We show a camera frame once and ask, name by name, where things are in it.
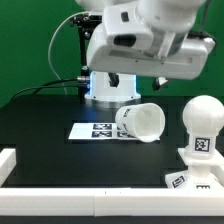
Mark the white frame front bar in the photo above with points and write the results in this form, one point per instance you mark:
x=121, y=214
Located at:
x=110, y=202

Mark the white frame left bar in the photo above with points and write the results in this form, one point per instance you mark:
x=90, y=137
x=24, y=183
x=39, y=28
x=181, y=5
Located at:
x=7, y=163

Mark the white lamp bulb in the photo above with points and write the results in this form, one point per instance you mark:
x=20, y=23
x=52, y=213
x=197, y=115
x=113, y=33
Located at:
x=203, y=117

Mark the black camera on stand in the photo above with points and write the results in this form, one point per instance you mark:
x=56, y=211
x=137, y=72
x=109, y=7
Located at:
x=86, y=23

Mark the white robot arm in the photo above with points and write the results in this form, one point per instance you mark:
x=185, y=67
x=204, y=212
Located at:
x=171, y=23

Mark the white lamp shade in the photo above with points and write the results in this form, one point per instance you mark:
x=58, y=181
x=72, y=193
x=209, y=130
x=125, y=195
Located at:
x=146, y=122

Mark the white marker sheet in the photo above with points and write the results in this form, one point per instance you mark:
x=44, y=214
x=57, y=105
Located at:
x=98, y=131

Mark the white frame bar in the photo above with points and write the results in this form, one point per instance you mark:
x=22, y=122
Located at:
x=110, y=202
x=220, y=171
x=7, y=163

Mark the white lamp base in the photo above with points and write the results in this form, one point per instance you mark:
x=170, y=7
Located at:
x=201, y=174

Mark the white frame right bar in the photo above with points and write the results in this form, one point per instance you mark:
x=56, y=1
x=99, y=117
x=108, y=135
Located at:
x=220, y=171

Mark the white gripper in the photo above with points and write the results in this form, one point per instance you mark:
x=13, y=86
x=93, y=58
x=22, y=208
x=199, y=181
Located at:
x=187, y=63

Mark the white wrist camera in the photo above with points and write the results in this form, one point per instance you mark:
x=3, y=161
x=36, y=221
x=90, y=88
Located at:
x=123, y=28

